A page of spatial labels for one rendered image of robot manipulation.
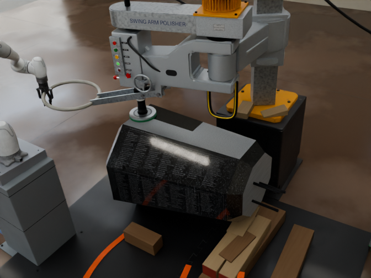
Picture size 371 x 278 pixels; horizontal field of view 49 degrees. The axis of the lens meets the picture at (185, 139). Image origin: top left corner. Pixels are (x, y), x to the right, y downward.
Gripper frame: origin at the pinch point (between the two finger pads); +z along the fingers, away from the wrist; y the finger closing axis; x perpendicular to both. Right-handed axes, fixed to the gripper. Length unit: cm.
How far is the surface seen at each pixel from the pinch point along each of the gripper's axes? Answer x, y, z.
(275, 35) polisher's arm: 7, 184, -67
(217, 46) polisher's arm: -42, 142, -78
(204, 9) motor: -35, 133, -98
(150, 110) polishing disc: -14, 92, -8
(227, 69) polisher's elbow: -41, 150, -62
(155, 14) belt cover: -32, 101, -93
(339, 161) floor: 32, 269, 70
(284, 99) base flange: 21, 202, -4
